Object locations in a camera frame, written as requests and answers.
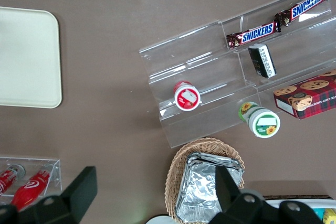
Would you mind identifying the clear acrylic stepped stand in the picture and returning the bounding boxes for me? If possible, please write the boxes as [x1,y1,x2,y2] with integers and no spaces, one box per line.
[220,0,336,128]
[138,19,262,149]

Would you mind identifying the green sunflower yogurt cup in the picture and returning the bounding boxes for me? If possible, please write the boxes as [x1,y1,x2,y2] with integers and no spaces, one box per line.
[237,101,281,140]

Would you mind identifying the oval tan wicker basket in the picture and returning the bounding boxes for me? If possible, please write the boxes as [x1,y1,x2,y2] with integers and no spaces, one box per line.
[164,136,246,224]

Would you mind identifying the red tartan cookie box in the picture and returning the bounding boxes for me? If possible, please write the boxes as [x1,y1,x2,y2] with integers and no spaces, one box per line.
[272,68,336,120]

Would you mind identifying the clear acrylic bottle rack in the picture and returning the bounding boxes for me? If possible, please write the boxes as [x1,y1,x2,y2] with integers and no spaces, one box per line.
[0,155,62,206]

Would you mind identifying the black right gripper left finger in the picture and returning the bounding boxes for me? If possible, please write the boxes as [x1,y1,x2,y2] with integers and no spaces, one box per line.
[59,166,98,223]

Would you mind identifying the yellow snack packet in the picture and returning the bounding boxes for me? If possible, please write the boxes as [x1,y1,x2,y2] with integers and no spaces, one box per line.
[323,208,336,224]

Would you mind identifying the red strawberry yogurt cup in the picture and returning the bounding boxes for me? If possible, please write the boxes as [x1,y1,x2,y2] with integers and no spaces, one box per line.
[173,81,203,111]

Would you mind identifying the stacked aluminium foil trays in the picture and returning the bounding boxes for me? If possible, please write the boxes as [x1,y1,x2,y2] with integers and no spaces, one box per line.
[175,152,245,223]

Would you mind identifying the snickers chocolate bar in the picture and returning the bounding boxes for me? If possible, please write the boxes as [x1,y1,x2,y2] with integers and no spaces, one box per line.
[274,0,329,27]
[226,22,283,51]

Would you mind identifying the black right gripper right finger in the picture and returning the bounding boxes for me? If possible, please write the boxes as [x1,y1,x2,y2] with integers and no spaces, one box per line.
[214,166,244,213]

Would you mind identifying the teal snack packet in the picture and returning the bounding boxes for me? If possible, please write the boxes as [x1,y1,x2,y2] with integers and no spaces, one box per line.
[312,207,327,220]

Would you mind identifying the small black box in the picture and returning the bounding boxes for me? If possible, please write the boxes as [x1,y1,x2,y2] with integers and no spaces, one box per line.
[248,43,277,79]

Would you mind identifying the cream plastic serving tray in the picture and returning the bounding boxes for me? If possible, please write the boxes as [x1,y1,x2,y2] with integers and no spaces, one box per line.
[0,6,63,109]

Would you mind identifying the red cola bottle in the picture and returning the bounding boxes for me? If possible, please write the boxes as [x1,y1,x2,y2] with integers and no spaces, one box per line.
[11,166,54,209]
[0,164,26,196]

